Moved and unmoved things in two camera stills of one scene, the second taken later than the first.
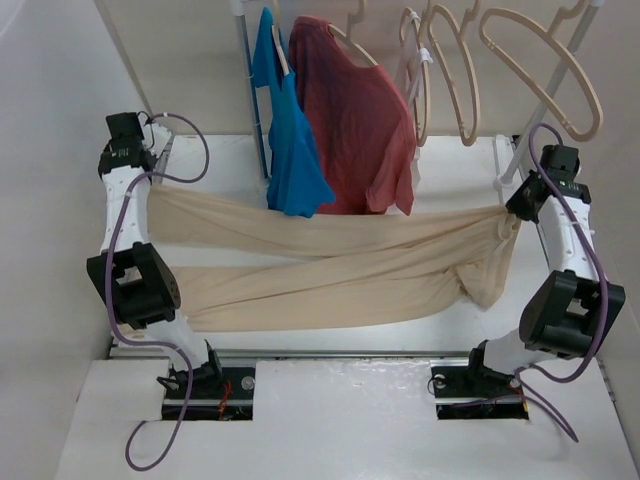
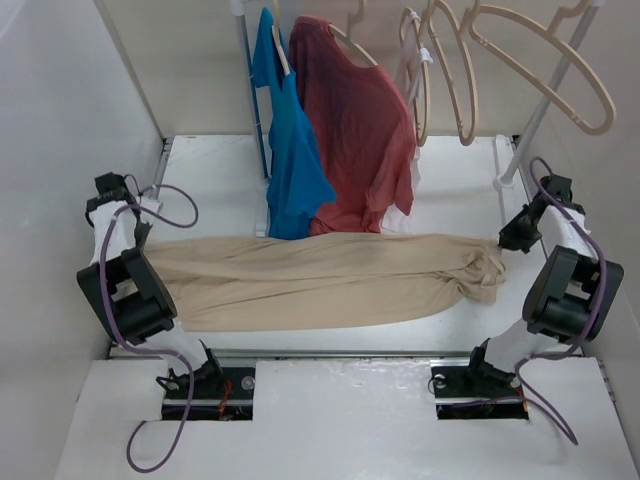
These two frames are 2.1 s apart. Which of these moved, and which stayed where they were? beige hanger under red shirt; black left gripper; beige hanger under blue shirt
Moved: black left gripper
Stayed: beige hanger under red shirt; beige hanger under blue shirt
